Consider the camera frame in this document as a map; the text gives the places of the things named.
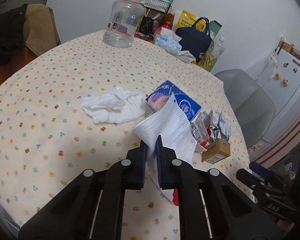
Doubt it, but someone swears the torn red white carton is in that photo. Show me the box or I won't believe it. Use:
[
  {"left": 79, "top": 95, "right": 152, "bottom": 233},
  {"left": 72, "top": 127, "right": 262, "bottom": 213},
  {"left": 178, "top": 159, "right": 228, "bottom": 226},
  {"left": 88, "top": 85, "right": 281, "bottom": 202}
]
[{"left": 190, "top": 107, "right": 213, "bottom": 153}]

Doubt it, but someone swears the yellow snack bag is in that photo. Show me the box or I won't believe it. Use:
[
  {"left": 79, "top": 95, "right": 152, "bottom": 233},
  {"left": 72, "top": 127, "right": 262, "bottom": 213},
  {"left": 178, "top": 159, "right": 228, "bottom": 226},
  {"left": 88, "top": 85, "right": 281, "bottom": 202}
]
[{"left": 175, "top": 10, "right": 206, "bottom": 31}]

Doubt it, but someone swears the blue Vinda tissue pack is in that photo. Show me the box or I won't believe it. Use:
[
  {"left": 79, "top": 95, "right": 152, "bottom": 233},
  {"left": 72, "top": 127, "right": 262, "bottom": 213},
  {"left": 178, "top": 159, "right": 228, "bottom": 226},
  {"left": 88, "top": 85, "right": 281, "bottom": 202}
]
[{"left": 146, "top": 80, "right": 202, "bottom": 121}]

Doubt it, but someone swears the small brown cardboard box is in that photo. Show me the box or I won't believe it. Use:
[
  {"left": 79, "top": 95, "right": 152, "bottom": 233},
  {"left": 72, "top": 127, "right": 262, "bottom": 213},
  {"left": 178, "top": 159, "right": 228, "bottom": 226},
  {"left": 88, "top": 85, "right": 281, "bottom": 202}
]
[{"left": 202, "top": 139, "right": 231, "bottom": 164}]

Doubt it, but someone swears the large clear water jug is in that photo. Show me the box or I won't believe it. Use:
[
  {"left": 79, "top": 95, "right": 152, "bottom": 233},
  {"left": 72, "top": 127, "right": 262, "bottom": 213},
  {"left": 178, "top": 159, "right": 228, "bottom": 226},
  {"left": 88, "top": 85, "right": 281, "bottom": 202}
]
[{"left": 103, "top": 0, "right": 145, "bottom": 48}]

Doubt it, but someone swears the floral cream tablecloth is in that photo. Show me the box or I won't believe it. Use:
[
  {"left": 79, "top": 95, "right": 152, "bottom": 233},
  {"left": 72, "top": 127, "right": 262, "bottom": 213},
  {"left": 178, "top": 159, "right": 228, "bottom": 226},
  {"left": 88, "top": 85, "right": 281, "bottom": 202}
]
[{"left": 0, "top": 31, "right": 250, "bottom": 236}]

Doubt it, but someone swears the black utensil holder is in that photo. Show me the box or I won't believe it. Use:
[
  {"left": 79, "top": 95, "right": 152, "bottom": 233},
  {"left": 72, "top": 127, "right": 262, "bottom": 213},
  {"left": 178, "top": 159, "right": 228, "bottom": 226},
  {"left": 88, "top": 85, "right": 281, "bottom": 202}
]
[{"left": 139, "top": 16, "right": 154, "bottom": 35}]

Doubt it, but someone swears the black garment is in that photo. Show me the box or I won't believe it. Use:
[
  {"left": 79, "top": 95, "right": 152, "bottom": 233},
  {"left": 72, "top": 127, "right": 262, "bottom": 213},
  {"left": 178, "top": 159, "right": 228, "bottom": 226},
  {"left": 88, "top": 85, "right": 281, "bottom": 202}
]
[{"left": 0, "top": 3, "right": 28, "bottom": 67}]

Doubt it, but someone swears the green box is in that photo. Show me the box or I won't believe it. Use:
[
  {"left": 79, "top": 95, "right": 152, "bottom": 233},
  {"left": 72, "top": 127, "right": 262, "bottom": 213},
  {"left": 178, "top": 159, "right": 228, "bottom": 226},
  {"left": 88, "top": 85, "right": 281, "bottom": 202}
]
[{"left": 209, "top": 20, "right": 222, "bottom": 39}]

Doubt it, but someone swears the blue tissue box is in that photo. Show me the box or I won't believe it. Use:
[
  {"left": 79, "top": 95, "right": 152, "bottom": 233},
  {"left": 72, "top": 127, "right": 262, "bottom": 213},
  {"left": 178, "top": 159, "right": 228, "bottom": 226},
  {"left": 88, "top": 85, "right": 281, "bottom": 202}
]
[{"left": 154, "top": 28, "right": 182, "bottom": 55}]

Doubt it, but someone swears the white refrigerator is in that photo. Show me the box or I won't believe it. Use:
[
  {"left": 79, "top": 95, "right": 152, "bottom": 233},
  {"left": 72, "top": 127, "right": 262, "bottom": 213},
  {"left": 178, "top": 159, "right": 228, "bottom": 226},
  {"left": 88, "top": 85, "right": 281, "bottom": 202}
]
[{"left": 256, "top": 50, "right": 300, "bottom": 144}]

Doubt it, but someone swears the crumpled printed paper ball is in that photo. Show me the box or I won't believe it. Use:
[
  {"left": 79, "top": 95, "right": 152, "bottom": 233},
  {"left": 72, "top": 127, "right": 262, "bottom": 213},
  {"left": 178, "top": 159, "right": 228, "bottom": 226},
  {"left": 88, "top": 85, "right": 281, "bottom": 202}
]
[{"left": 210, "top": 112, "right": 232, "bottom": 142}]

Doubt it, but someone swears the brown cushion chair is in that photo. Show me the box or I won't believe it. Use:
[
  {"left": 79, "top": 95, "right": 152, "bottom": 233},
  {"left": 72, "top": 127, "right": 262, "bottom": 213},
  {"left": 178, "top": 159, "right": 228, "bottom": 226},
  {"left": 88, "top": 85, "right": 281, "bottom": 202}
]
[{"left": 23, "top": 4, "right": 61, "bottom": 56}]

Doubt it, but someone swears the navy lunch bag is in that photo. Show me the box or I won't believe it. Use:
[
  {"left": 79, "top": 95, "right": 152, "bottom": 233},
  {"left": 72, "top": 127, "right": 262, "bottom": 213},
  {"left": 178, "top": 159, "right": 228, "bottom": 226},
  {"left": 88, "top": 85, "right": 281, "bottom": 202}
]
[{"left": 175, "top": 17, "right": 212, "bottom": 63}]

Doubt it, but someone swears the clear bottle with yellow label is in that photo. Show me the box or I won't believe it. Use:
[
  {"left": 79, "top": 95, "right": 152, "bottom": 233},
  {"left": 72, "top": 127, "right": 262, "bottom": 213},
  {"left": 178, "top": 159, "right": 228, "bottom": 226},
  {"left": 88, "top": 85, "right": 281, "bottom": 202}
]
[{"left": 198, "top": 36, "right": 225, "bottom": 72}]

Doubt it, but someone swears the crumpled white tissue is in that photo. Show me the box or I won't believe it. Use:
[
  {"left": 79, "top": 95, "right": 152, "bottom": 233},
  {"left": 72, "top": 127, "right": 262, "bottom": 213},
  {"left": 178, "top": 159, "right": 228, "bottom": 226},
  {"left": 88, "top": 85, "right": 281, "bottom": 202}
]
[{"left": 81, "top": 86, "right": 147, "bottom": 124}]

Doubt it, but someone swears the black wire basket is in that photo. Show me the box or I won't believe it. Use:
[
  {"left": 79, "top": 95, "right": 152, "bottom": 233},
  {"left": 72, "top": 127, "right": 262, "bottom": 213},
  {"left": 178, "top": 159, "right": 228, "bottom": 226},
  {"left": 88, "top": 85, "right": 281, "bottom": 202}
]
[{"left": 142, "top": 0, "right": 171, "bottom": 14}]

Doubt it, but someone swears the red white carton piece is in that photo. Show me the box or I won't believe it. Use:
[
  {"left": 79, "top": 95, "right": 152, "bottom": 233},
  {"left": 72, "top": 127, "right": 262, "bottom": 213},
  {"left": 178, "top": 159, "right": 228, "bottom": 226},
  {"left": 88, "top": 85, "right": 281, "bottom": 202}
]
[{"left": 162, "top": 189, "right": 179, "bottom": 206}]

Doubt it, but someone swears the grey chair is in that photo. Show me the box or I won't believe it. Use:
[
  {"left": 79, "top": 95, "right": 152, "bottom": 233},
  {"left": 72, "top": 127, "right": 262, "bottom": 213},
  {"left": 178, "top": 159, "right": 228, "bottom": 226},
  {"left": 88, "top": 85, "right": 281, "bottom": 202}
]
[{"left": 215, "top": 69, "right": 276, "bottom": 148}]

